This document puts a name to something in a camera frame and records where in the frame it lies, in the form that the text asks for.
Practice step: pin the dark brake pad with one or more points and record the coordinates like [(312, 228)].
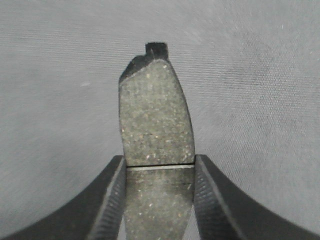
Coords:
[(158, 146)]

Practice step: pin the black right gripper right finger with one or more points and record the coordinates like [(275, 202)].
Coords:
[(224, 212)]

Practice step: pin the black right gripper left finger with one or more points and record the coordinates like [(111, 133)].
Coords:
[(94, 214)]

